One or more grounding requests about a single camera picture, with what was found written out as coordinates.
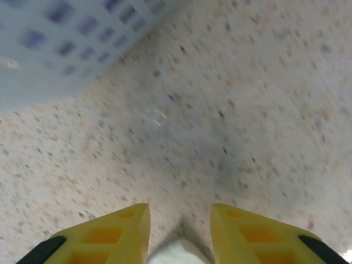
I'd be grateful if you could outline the white t-shirt with robot print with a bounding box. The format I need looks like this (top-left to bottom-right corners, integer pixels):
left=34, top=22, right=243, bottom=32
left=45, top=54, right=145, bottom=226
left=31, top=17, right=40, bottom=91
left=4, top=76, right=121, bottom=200
left=147, top=237, right=212, bottom=264

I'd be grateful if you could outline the white plastic mesh basket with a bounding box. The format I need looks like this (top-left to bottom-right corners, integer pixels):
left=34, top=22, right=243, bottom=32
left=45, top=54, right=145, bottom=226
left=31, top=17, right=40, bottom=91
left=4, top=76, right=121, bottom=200
left=0, top=0, right=180, bottom=114

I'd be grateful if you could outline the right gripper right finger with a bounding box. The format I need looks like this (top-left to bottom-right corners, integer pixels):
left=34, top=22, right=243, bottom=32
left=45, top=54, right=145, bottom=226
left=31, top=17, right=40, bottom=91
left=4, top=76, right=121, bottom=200
left=210, top=202, right=349, bottom=264

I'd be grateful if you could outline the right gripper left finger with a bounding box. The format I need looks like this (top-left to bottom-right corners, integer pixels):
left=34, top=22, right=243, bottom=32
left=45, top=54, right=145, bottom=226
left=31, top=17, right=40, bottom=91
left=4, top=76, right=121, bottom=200
left=15, top=202, right=152, bottom=264

